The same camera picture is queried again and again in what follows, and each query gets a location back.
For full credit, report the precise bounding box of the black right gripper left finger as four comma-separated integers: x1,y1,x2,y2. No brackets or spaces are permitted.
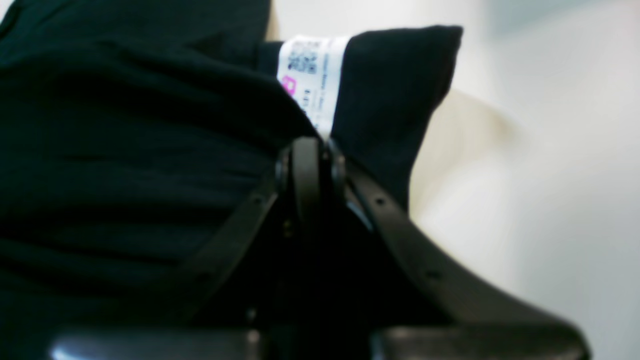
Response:
50,137,323,360

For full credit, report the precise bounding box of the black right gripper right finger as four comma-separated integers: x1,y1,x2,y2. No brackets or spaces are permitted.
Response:
326,140,591,360

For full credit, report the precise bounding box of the black T-shirt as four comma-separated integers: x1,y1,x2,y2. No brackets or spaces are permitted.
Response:
0,0,463,360

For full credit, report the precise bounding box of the white clothing tag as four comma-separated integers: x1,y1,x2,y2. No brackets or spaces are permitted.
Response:
276,35,351,139

